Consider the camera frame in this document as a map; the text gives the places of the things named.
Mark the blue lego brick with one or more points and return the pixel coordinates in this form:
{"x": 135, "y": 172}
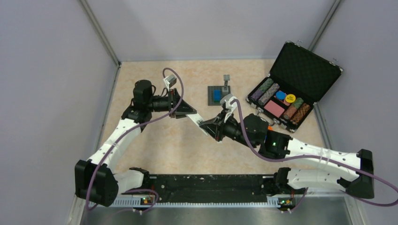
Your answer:
{"x": 217, "y": 95}

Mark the blue round chip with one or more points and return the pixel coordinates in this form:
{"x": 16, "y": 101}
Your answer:
{"x": 280, "y": 95}

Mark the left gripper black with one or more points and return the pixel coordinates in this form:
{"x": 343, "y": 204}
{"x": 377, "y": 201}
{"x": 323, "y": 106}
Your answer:
{"x": 179, "y": 105}

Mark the yellow dealer button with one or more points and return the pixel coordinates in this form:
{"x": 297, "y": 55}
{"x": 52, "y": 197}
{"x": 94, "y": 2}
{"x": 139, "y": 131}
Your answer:
{"x": 290, "y": 98}

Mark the pink card deck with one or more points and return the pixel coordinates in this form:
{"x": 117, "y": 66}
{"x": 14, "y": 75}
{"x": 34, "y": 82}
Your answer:
{"x": 274, "y": 108}

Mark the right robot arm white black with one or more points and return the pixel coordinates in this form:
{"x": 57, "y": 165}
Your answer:
{"x": 348, "y": 172}

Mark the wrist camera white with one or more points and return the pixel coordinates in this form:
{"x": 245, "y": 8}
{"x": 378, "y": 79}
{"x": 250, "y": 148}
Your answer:
{"x": 229, "y": 106}
{"x": 170, "y": 81}

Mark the white remote control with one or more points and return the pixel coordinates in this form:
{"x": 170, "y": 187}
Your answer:
{"x": 197, "y": 119}

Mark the black poker chip case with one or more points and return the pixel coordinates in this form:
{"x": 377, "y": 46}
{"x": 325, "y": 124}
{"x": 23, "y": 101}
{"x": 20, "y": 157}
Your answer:
{"x": 297, "y": 71}

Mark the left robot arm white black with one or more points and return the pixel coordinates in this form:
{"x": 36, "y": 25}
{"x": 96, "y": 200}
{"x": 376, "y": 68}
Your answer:
{"x": 95, "y": 178}

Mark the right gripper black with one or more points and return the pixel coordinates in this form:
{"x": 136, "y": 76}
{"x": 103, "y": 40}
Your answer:
{"x": 218, "y": 121}

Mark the grey lego tower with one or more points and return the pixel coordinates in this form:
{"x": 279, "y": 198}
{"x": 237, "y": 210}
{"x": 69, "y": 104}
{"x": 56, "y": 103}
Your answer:
{"x": 225, "y": 88}

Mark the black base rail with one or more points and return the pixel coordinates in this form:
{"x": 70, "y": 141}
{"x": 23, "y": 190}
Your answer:
{"x": 216, "y": 188}

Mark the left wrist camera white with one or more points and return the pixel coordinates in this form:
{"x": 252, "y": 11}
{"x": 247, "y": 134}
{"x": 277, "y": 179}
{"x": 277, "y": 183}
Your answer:
{"x": 170, "y": 81}

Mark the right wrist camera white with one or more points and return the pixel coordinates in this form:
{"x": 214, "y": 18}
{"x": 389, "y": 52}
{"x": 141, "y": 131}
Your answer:
{"x": 229, "y": 106}

